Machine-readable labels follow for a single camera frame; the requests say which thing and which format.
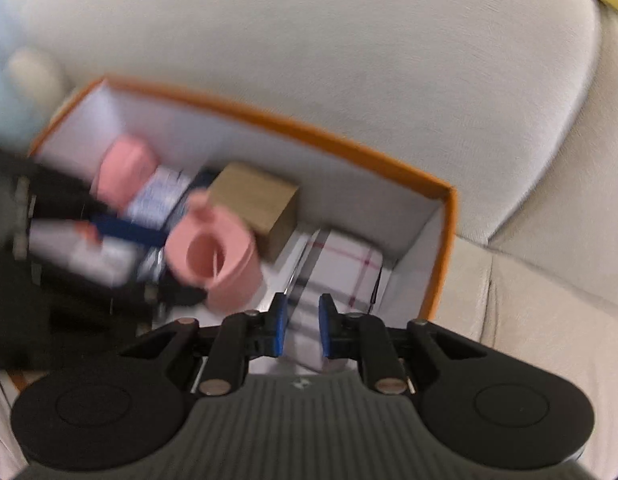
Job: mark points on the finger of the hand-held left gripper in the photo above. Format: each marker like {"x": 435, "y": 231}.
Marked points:
{"x": 131, "y": 230}

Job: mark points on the brown cardboard box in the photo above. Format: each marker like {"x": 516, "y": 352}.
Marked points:
{"x": 254, "y": 200}

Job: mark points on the beige sofa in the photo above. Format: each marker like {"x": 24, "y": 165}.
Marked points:
{"x": 339, "y": 50}

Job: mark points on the plaid zip case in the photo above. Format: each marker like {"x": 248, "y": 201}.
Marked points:
{"x": 339, "y": 260}

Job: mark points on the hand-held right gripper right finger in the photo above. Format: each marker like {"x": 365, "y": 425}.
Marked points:
{"x": 326, "y": 332}

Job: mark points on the orange cardboard box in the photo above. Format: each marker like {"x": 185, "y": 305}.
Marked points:
{"x": 289, "y": 150}

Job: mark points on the light blue pillow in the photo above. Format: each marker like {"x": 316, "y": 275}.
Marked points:
{"x": 4, "y": 60}

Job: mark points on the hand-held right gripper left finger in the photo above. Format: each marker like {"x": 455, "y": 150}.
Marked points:
{"x": 279, "y": 327}

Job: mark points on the pink round cup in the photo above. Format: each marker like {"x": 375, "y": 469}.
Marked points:
{"x": 219, "y": 265}

